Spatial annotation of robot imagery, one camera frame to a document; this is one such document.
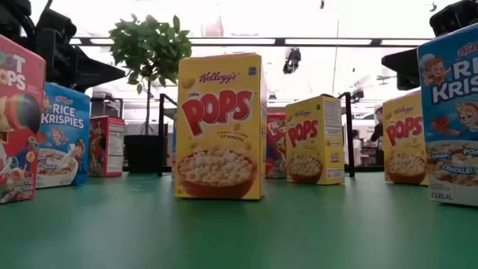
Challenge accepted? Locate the yellow Corn Pops cereal box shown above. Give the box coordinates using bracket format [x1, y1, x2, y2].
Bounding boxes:
[382, 90, 429, 187]
[285, 94, 346, 185]
[174, 52, 268, 201]

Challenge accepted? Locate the black table frame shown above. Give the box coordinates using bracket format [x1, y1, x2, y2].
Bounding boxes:
[122, 164, 385, 176]

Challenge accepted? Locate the blue Rice Krispies cereal box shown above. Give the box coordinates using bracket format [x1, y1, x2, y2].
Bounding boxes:
[36, 81, 92, 189]
[418, 22, 478, 207]
[171, 108, 178, 180]

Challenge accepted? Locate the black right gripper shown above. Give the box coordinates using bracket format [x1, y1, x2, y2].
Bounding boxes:
[381, 0, 478, 90]

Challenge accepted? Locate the black ceiling-hung device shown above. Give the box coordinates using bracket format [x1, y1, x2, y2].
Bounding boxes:
[282, 47, 302, 75]

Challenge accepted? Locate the red Froot Loops cereal box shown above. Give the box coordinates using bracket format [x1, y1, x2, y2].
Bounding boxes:
[0, 34, 47, 205]
[88, 115, 126, 178]
[265, 112, 288, 179]

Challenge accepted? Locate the person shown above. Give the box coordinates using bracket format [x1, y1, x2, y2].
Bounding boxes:
[350, 129, 364, 167]
[369, 105, 385, 167]

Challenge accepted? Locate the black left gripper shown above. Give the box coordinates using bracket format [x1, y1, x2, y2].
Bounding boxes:
[36, 9, 126, 93]

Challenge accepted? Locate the green table mat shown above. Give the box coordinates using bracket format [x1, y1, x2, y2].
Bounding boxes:
[0, 171, 478, 269]

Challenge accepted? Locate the green plant in black pot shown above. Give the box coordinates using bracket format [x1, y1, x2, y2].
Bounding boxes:
[108, 13, 193, 175]

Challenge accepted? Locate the wooden shelf with black legs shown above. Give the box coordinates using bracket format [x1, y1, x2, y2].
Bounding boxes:
[156, 91, 356, 178]

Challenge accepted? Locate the black overhead light bar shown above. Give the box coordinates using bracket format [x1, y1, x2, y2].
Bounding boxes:
[69, 36, 432, 49]

